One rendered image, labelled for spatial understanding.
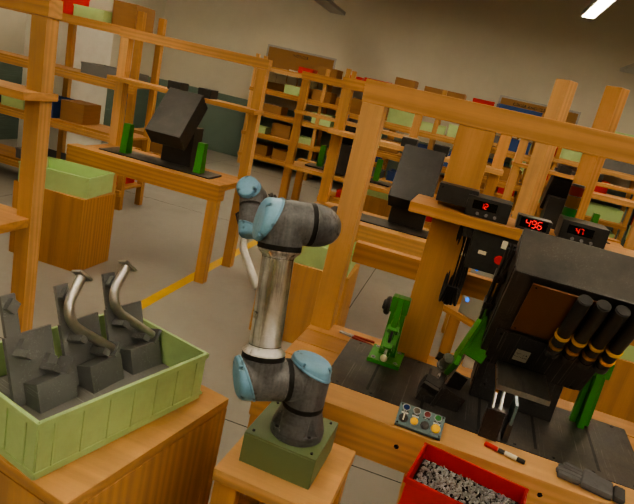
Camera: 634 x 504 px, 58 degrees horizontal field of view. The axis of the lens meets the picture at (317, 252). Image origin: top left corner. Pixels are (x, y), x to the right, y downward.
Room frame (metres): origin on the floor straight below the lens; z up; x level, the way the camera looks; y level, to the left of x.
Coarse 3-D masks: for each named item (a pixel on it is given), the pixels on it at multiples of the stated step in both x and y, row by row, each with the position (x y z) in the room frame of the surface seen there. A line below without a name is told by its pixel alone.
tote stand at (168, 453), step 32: (192, 416) 1.61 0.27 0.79; (224, 416) 1.75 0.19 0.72; (128, 448) 1.39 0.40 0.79; (160, 448) 1.44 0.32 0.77; (192, 448) 1.60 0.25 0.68; (0, 480) 1.23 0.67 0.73; (32, 480) 1.19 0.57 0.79; (64, 480) 1.21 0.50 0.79; (96, 480) 1.24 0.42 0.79; (128, 480) 1.33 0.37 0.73; (160, 480) 1.47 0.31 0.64; (192, 480) 1.63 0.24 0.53
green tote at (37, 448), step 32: (0, 352) 1.50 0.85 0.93; (192, 352) 1.74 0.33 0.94; (128, 384) 1.43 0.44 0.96; (160, 384) 1.54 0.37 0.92; (192, 384) 1.68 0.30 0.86; (0, 416) 1.26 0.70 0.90; (32, 416) 1.20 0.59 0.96; (64, 416) 1.24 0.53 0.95; (96, 416) 1.34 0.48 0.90; (128, 416) 1.44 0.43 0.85; (160, 416) 1.56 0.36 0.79; (0, 448) 1.24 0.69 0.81; (32, 448) 1.19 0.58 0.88; (64, 448) 1.26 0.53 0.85; (96, 448) 1.35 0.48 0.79
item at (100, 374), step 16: (64, 288) 1.57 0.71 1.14; (64, 320) 1.55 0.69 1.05; (80, 320) 1.60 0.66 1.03; (96, 320) 1.66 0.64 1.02; (64, 336) 1.54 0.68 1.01; (64, 352) 1.52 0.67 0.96; (80, 352) 1.57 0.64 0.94; (80, 368) 1.54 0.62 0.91; (96, 368) 1.55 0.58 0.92; (112, 368) 1.61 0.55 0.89; (80, 384) 1.54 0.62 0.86; (96, 384) 1.54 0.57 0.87
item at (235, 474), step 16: (240, 448) 1.42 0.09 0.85; (336, 448) 1.52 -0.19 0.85; (224, 464) 1.33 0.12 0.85; (240, 464) 1.35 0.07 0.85; (336, 464) 1.44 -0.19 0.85; (224, 480) 1.30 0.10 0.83; (240, 480) 1.29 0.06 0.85; (256, 480) 1.30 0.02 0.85; (272, 480) 1.31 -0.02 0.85; (320, 480) 1.36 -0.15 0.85; (336, 480) 1.37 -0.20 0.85; (256, 496) 1.27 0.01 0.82; (272, 496) 1.26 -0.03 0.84; (288, 496) 1.27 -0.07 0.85; (304, 496) 1.28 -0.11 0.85; (320, 496) 1.29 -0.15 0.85
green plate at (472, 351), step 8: (480, 320) 1.85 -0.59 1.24; (472, 328) 1.89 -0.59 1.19; (480, 328) 1.82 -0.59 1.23; (472, 336) 1.82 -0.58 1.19; (480, 336) 1.83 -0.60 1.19; (464, 344) 1.85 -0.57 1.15; (472, 344) 1.83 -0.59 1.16; (480, 344) 1.82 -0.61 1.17; (456, 352) 1.89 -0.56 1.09; (464, 352) 1.82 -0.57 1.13; (472, 352) 1.83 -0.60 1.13; (480, 352) 1.82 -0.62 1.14; (480, 360) 1.82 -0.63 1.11
